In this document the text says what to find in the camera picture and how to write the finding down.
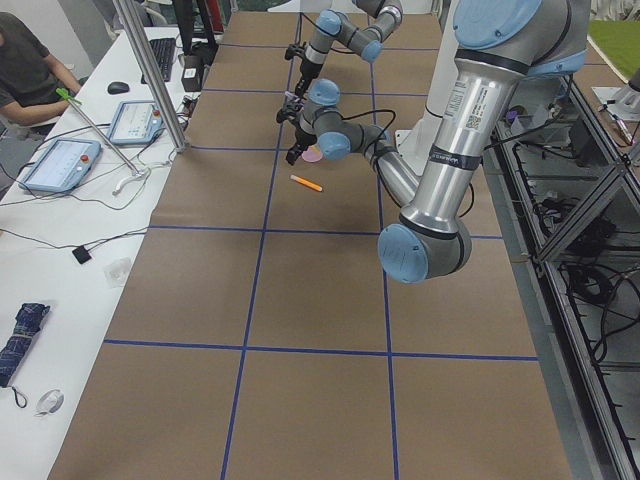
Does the teach pendant far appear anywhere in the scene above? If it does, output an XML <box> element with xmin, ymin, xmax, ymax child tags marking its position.
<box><xmin>107</xmin><ymin>100</ymin><xmax>164</xmax><ymax>147</ymax></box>

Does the teach pendant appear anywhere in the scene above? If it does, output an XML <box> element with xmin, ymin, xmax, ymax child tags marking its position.
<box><xmin>107</xmin><ymin>100</ymin><xmax>164</xmax><ymax>147</ymax></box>
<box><xmin>18</xmin><ymin>138</ymin><xmax>102</xmax><ymax>193</ymax></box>

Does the aluminium side frame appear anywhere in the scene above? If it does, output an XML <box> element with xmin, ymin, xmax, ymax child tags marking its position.
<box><xmin>499</xmin><ymin>29</ymin><xmax>640</xmax><ymax>480</ymax></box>

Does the clear round object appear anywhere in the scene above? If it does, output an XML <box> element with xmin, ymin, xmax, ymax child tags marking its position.
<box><xmin>35</xmin><ymin>389</ymin><xmax>65</xmax><ymax>417</ymax></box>

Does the folded blue umbrella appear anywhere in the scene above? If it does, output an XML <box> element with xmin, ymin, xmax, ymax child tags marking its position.
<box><xmin>1</xmin><ymin>303</ymin><xmax>50</xmax><ymax>409</ymax></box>

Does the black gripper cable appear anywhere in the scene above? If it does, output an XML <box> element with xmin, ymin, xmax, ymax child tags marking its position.
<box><xmin>344</xmin><ymin>109</ymin><xmax>399</xmax><ymax>151</ymax></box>

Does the clear plastic cup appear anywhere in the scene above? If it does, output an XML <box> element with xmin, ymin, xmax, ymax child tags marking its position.
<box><xmin>103</xmin><ymin>257</ymin><xmax>132</xmax><ymax>288</ymax></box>

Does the orange marker pen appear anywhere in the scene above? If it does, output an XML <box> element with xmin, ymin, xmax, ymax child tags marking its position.
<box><xmin>290</xmin><ymin>175</ymin><xmax>323</xmax><ymax>192</ymax></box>

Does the small brown box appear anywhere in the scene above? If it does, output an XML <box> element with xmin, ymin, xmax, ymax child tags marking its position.
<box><xmin>181</xmin><ymin>55</ymin><xmax>204</xmax><ymax>93</ymax></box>

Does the teach pendant near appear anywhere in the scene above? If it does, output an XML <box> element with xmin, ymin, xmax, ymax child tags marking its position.
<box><xmin>18</xmin><ymin>138</ymin><xmax>102</xmax><ymax>193</ymax></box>

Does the black keyboard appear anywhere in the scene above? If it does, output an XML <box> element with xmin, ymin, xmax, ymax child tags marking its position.
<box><xmin>149</xmin><ymin>37</ymin><xmax>177</xmax><ymax>83</ymax></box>

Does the aluminium frame post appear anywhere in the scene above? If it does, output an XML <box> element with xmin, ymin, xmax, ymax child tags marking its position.
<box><xmin>113</xmin><ymin>0</ymin><xmax>187</xmax><ymax>153</ymax></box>

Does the thin metal rod stand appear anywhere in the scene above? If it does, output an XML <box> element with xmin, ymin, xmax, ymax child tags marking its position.
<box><xmin>56</xmin><ymin>88</ymin><xmax>151</xmax><ymax>196</ymax></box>

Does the small black puck device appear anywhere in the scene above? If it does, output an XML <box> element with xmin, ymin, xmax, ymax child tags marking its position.
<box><xmin>72</xmin><ymin>245</ymin><xmax>92</xmax><ymax>265</ymax></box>

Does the purple marker pen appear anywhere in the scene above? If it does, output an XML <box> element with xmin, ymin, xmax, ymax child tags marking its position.
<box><xmin>284</xmin><ymin>91</ymin><xmax>304</xmax><ymax>103</ymax></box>

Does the seated person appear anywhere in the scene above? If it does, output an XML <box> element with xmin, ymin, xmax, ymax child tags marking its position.
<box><xmin>1</xmin><ymin>12</ymin><xmax>81</xmax><ymax>135</ymax></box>

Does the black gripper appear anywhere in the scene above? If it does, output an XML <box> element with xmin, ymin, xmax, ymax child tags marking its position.
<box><xmin>294</xmin><ymin>59</ymin><xmax>317</xmax><ymax>97</ymax></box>
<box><xmin>286</xmin><ymin>117</ymin><xmax>316</xmax><ymax>165</ymax></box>

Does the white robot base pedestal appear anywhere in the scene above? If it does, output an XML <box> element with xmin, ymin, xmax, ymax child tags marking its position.
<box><xmin>394</xmin><ymin>0</ymin><xmax>481</xmax><ymax>166</ymax></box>

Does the black computer mouse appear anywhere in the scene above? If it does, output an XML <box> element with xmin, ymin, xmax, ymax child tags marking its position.
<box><xmin>107</xmin><ymin>81</ymin><xmax>130</xmax><ymax>95</ymax></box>

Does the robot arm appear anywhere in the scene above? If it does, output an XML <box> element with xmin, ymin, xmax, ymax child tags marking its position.
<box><xmin>285</xmin><ymin>0</ymin><xmax>403</xmax><ymax>98</ymax></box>
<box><xmin>276</xmin><ymin>1</ymin><xmax>590</xmax><ymax>284</ymax></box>

